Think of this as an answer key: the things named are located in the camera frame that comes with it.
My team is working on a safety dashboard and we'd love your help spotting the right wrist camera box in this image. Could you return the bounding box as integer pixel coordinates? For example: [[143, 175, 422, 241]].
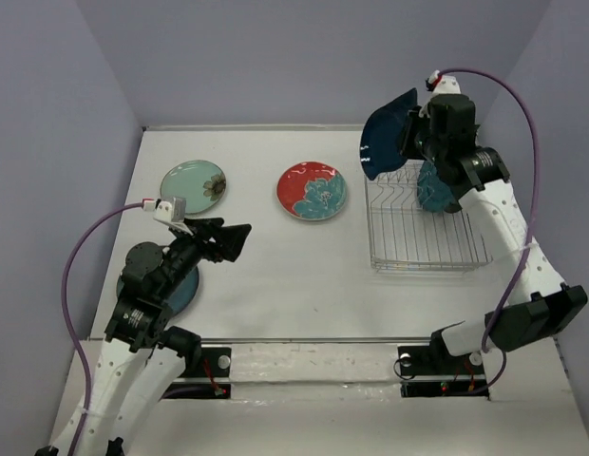
[[426, 70, 462, 99]]

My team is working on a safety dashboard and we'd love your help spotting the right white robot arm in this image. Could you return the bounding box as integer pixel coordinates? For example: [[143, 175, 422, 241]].
[[400, 94, 588, 372]]

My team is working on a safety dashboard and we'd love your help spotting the blue speckled round plate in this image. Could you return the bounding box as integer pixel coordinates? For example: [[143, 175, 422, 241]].
[[144, 266, 200, 316]]

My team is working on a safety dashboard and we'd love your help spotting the teal scalloped plate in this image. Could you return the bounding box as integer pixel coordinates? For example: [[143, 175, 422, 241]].
[[417, 161, 461, 214]]

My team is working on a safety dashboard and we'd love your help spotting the red and teal plate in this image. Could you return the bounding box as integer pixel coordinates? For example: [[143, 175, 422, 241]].
[[275, 161, 348, 221]]

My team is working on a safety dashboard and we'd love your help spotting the dark blue teardrop plate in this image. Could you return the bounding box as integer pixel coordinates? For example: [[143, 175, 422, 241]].
[[359, 87, 417, 181]]

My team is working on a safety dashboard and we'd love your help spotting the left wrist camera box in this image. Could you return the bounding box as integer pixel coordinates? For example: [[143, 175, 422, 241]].
[[153, 197, 186, 226]]

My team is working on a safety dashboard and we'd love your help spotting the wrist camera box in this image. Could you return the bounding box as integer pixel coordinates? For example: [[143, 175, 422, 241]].
[[426, 70, 462, 99], [153, 197, 186, 226]]

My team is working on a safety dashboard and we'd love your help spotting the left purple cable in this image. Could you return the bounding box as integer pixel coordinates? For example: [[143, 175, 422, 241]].
[[60, 199, 158, 452]]

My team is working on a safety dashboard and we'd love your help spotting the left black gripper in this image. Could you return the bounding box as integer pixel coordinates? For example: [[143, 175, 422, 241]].
[[160, 216, 253, 297]]

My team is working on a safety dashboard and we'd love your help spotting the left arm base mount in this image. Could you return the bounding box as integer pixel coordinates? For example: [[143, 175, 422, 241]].
[[162, 346, 232, 400]]

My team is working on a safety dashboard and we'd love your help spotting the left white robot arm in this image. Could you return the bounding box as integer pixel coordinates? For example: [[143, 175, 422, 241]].
[[37, 218, 252, 455]]

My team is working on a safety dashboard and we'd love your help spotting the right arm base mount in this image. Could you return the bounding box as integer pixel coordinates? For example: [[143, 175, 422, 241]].
[[393, 330, 489, 398]]

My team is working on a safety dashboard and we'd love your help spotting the metal wire dish rack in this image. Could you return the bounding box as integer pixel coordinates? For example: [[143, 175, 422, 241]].
[[365, 161, 492, 275]]

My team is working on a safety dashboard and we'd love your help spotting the light green flower plate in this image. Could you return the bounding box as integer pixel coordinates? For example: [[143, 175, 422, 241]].
[[160, 160, 227, 216]]

